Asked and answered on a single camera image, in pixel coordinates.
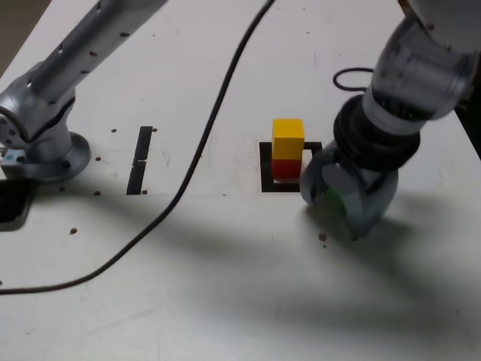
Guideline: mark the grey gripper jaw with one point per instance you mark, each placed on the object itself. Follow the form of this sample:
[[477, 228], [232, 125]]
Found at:
[[311, 180], [372, 203]]

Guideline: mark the red cube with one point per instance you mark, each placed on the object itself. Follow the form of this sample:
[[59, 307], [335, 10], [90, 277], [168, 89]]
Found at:
[[285, 169]]

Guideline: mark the green cube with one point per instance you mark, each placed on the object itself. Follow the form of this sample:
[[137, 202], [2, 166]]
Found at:
[[334, 201]]

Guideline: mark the yellow cube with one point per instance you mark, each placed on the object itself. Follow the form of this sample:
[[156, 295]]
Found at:
[[287, 139]]

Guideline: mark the black tape square outline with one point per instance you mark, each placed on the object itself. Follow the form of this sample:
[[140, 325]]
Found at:
[[265, 180]]

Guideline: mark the black tape strip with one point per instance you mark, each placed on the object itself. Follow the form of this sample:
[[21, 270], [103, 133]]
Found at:
[[139, 161]]

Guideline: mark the small white box blue sticker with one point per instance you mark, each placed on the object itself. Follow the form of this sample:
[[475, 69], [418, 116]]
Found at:
[[13, 157]]

